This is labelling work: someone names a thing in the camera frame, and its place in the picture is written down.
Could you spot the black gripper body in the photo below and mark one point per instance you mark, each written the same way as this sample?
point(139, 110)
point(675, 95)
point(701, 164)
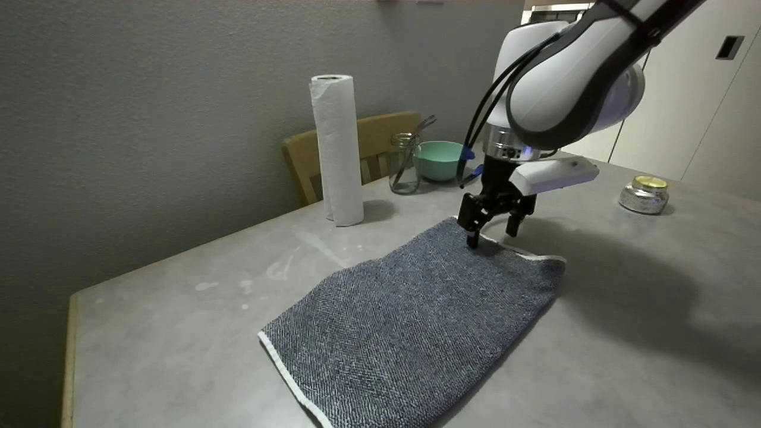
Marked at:
point(498, 190)

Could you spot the blue-grey cloth with white hem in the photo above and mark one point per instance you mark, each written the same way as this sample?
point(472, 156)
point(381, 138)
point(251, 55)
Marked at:
point(411, 325)

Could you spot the clear glass jar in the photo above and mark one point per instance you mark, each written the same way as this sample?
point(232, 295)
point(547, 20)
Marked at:
point(402, 163)

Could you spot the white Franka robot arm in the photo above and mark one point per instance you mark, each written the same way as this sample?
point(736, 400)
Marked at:
point(571, 79)

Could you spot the white paper towel roll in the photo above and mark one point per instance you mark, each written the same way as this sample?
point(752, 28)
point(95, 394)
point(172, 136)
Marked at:
point(336, 150)

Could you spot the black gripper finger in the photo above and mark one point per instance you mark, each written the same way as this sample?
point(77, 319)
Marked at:
point(513, 221)
point(474, 231)

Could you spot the dark utensil in jar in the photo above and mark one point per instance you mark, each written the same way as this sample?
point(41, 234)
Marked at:
point(423, 126)

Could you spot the green bowl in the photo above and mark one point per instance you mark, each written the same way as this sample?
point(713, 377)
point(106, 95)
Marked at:
point(439, 161)

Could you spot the tall white cabinet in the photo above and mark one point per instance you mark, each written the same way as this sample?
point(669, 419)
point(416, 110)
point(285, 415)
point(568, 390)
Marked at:
point(698, 120)

